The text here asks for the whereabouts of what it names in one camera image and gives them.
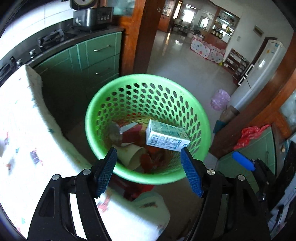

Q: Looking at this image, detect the black appliance beside cooker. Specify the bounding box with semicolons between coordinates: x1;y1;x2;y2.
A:
96;6;113;25

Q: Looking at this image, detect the green perforated trash basket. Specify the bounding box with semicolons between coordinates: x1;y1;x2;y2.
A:
85;74;211;185

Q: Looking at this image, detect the purple plastic bag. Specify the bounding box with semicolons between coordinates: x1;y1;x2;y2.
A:
210;89;230;111

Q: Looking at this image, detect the green kitchen cabinet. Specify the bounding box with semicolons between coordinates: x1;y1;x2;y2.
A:
34;32;122;119

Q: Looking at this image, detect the white refrigerator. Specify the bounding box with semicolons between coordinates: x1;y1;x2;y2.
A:
229;40;287;112

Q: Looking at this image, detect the black gas stove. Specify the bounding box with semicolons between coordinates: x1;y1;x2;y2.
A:
0;29;67;79

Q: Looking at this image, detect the patterned white tablecloth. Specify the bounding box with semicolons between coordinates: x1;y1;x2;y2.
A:
1;65;170;240

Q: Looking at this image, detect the wooden door frame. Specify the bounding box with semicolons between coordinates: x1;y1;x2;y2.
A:
115;0;165;76

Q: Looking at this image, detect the red plastic bag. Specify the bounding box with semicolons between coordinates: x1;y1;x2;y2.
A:
233;124;270;150

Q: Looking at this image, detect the wooden shoe shelf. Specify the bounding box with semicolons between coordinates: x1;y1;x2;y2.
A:
222;48;250;84

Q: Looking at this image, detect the white paper cup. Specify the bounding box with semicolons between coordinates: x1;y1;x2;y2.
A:
115;144;146;170

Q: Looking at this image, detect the red snack wrapper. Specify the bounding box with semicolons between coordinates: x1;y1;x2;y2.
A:
139;148;172;174

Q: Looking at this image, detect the open rice cooker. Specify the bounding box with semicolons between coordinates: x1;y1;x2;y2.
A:
70;0;98;31

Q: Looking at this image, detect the white blue milk carton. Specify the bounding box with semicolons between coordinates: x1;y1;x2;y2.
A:
145;120;191;152

